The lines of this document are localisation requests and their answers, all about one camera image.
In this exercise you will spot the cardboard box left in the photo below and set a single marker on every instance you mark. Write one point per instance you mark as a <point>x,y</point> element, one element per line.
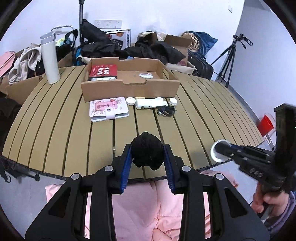
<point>20,91</point>

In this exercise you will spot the large white round jar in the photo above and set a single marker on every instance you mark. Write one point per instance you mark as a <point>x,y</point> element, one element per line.
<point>217,151</point>

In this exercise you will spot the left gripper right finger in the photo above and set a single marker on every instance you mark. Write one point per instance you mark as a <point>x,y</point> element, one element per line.
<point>231,217</point>

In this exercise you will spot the red book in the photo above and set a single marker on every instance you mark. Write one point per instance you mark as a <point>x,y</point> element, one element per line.
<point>109,70</point>

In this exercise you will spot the small white round jar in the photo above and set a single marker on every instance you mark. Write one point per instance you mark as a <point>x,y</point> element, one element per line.
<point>130,101</point>

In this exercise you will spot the white thermos bottle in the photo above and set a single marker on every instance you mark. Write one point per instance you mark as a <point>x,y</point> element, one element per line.
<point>49,57</point>

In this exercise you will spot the pink bag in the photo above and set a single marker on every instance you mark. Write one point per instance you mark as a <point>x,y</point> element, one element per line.
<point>6,62</point>

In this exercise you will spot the beige cloth pile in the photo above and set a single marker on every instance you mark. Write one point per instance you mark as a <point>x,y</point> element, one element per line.
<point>28,60</point>

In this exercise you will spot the wicker ball lamp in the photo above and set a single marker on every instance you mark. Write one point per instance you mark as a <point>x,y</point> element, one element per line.
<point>195,43</point>

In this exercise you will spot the pink white notebook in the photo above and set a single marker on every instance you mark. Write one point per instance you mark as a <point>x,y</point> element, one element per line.
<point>108,109</point>

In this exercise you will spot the black camera tripod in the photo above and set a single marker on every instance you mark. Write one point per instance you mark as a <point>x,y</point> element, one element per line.
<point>227,67</point>

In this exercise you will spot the black trolley handle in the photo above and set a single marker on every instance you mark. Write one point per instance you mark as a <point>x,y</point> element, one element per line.
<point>81,4</point>

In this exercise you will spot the large cardboard tray box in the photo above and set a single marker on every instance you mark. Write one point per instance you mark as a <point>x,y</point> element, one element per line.
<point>137,77</point>

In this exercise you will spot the black suitcase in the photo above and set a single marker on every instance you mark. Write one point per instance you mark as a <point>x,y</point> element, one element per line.
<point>203,69</point>

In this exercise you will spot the blue bag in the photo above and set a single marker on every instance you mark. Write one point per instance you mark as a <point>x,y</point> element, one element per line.
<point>206,42</point>

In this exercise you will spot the pink quilted jacket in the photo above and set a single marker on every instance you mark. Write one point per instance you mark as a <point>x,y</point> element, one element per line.
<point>147,211</point>

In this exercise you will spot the open cardboard box background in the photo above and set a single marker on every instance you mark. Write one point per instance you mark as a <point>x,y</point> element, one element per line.
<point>181,44</point>

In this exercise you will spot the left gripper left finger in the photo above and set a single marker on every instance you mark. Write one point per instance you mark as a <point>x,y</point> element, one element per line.
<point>63,217</point>

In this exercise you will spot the white contact lens case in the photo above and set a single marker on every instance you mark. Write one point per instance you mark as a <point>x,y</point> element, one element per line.
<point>172,101</point>

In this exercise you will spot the red plastic cup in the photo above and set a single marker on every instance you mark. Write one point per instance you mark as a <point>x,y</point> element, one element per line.
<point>266,124</point>

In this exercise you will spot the white spray bottle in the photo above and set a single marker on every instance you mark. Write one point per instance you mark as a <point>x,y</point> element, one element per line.
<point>149,103</point>

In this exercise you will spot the black cloth ball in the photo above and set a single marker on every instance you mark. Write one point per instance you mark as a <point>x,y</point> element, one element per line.
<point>147,151</point>

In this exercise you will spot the white wall socket strip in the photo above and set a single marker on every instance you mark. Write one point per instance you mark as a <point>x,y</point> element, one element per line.
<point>108,24</point>

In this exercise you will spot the right hand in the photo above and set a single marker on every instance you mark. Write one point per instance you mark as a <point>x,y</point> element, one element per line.
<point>278,200</point>

